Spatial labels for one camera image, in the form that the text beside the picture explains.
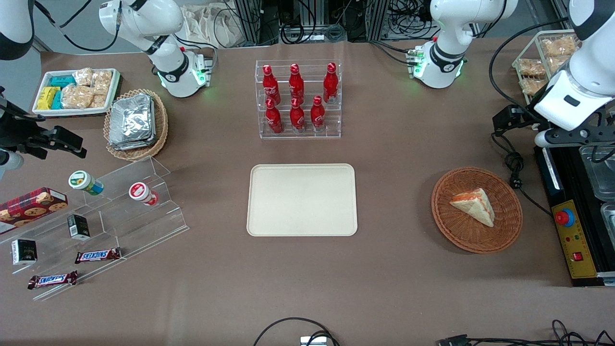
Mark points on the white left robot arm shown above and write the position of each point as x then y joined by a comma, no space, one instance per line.
451,48

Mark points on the clear rice cracker pack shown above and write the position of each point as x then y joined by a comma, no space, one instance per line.
77,96
99,101
102,81
82,77

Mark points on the aluminium frame rack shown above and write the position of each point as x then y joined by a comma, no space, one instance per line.
250,21

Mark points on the clear acrylic bottle rack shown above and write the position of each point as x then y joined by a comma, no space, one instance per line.
331,120

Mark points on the oval tan wicker basket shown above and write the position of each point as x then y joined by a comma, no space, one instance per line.
161,125

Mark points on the small black box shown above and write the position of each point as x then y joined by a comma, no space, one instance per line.
78,227
24,252

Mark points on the green lidded cup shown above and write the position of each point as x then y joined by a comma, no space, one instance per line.
82,180

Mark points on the red emergency stop button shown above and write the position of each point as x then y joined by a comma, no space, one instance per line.
565,217

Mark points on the red lidded cup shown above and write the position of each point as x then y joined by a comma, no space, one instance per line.
140,192

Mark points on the teal snack pack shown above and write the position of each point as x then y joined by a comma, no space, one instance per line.
57,101
61,80

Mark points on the clear acrylic stepped riser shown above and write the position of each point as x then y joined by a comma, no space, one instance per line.
139,226

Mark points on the red cola bottle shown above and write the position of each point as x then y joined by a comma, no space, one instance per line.
270,86
296,85
317,116
297,117
330,85
274,120

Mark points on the black yellow control box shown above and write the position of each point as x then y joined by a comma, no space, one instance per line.
579,240

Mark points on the bagged bread snack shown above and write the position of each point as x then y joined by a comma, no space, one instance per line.
532,86
557,46
557,63
531,67

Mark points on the red tartan cookie box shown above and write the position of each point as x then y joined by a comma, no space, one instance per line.
29,209

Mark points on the beige cloth bag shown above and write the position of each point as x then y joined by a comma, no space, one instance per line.
202,24

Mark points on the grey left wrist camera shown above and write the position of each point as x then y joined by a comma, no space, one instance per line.
550,139

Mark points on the beige plastic tray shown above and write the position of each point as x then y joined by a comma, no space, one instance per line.
301,199

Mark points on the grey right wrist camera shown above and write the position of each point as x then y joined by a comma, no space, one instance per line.
9,163

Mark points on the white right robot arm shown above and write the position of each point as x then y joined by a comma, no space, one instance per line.
144,19

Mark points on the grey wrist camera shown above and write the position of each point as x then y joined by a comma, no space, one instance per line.
9,163
550,139

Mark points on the small steel container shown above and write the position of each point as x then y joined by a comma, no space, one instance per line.
609,218

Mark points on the triangular sandwich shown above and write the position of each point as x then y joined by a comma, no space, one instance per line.
475,206

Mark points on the large steel container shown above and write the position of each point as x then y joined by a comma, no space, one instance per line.
600,173

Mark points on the Snickers chocolate bar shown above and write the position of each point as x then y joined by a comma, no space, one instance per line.
97,255
53,279

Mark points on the white rectangular snack tray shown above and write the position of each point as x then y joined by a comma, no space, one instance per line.
43,111

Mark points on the yellow snack pack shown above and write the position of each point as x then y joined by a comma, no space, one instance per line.
47,97

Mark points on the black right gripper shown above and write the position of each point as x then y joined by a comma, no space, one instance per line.
14,130

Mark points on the small grey device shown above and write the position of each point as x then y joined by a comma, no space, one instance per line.
313,341

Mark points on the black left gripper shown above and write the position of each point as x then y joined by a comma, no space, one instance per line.
522,119

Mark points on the silver foil packets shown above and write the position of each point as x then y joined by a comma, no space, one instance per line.
132,122

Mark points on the round brown wicker basket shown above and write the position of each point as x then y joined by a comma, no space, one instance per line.
461,230

